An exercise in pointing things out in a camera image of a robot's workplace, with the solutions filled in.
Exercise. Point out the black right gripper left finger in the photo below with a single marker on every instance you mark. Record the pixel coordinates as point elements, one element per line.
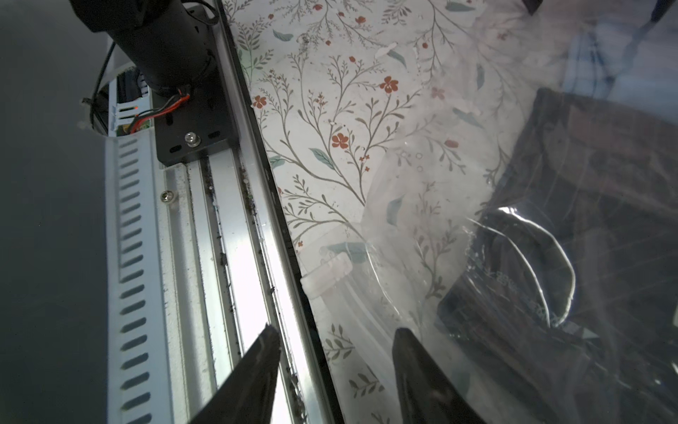
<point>248,394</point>

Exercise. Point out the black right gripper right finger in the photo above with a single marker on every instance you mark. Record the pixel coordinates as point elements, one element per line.
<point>425,394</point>

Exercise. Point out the dark grey striped shirt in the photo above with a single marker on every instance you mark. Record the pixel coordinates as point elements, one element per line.
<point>569,294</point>

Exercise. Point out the clear plastic vacuum bag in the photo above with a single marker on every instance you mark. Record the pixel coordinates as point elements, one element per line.
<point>413,240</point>

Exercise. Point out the light blue shirt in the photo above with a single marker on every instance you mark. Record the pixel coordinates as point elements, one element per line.
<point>636,67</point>

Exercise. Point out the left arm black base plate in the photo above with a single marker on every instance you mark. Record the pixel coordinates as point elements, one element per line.
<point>202,126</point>

